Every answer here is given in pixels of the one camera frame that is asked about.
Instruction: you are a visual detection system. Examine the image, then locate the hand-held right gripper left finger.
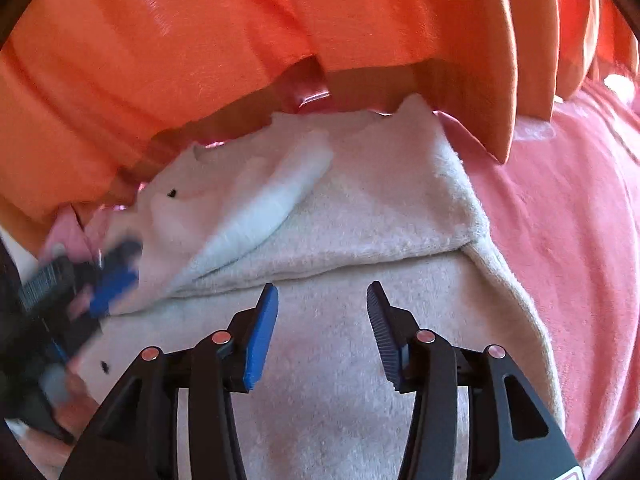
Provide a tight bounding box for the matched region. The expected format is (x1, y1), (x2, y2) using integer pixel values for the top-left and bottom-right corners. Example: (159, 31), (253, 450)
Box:
(59, 283), (279, 480)

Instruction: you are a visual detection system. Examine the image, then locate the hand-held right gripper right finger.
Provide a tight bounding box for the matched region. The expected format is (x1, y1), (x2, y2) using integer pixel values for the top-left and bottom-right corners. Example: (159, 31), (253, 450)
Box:
(366, 281), (583, 480)

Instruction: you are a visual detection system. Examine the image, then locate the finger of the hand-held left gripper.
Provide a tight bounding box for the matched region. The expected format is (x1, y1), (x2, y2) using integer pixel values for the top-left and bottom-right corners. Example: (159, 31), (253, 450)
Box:
(70, 240), (143, 321)

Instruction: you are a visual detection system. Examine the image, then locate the white fleece garment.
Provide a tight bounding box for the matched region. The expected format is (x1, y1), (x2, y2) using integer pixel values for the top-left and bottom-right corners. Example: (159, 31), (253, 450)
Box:
(37, 94), (566, 480)

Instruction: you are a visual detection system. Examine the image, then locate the pink blanket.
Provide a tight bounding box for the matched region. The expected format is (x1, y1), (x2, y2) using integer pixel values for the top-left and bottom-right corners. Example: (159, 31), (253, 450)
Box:
(40, 77), (640, 480)

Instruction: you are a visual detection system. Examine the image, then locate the orange curtain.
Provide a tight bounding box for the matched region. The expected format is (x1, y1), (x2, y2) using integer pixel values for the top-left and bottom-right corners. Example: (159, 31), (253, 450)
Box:
(0, 0), (640, 241)

